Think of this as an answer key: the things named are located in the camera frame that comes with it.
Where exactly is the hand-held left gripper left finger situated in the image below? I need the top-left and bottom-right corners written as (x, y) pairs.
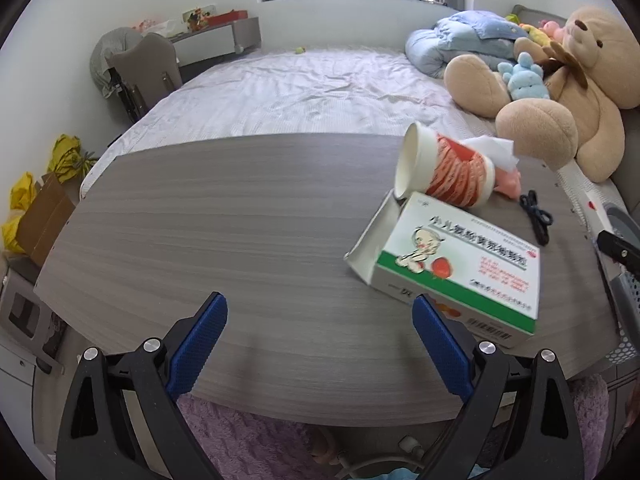
top-left (56, 291), bottom-right (229, 480)

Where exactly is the grey perforated plastic basket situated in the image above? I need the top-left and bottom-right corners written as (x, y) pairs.
top-left (597, 200), bottom-right (640, 366)

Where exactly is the grey garment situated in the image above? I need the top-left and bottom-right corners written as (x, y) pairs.
top-left (90, 27), bottom-right (143, 98)

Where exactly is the brown cardboard box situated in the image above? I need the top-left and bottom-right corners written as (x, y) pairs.
top-left (17, 174), bottom-right (76, 267)

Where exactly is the white plastic bag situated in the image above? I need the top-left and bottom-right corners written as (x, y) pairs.
top-left (142, 19), bottom-right (181, 38)

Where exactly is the large tan teddy bear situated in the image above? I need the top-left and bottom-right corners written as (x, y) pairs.
top-left (444, 6), bottom-right (640, 183)

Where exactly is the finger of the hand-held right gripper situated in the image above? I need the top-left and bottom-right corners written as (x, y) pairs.
top-left (596, 229), bottom-right (640, 281)

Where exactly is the blue patterned pillow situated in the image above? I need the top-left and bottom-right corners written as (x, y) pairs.
top-left (435, 10), bottom-right (528, 41)

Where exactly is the red white paper cup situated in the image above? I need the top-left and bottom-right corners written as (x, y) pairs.
top-left (394, 121), bottom-right (497, 209)

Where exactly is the blue plush bunny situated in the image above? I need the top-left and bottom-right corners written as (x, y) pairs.
top-left (497, 52), bottom-right (551, 103)

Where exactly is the pink wrapper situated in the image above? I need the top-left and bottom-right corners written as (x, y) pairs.
top-left (492, 167), bottom-right (522, 200)

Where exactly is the grey chair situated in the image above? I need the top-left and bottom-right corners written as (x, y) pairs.
top-left (107, 34), bottom-right (183, 123)

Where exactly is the black cord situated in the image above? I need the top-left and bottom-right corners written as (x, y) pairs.
top-left (519, 190), bottom-right (554, 247)

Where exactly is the grey bed headboard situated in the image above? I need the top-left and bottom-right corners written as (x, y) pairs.
top-left (510, 4), bottom-right (640, 221)

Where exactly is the white green medicine box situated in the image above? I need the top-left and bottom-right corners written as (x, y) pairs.
top-left (344, 191), bottom-right (542, 350)

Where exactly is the light blue quilt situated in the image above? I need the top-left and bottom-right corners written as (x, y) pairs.
top-left (404, 10), bottom-right (531, 78)

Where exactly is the grey white desk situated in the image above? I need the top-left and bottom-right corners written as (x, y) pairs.
top-left (172, 16), bottom-right (262, 68)

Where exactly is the colourful picture card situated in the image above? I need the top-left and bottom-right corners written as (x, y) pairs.
top-left (181, 6), bottom-right (217, 31)

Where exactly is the white cabinet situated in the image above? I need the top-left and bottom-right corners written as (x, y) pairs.
top-left (0, 260), bottom-right (68, 461)

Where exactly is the yellow plastic bag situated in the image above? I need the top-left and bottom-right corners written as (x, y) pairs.
top-left (1, 171), bottom-right (43, 253)
top-left (47, 134), bottom-right (98, 183)

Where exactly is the pink plush toy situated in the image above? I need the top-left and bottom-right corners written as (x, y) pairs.
top-left (539, 19), bottom-right (568, 43)

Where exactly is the bed with checked sheet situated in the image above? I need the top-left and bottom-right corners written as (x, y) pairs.
top-left (80, 47), bottom-right (626, 221)

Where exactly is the white tissue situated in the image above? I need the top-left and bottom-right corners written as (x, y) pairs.
top-left (462, 135), bottom-right (521, 171)

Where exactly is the red box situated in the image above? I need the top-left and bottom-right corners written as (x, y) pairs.
top-left (206, 10), bottom-right (248, 26)

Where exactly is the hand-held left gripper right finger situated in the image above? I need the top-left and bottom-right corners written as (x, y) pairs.
top-left (411, 294), bottom-right (586, 480)

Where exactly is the yellow plush toy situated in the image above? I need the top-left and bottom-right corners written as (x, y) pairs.
top-left (520, 22), bottom-right (551, 46)

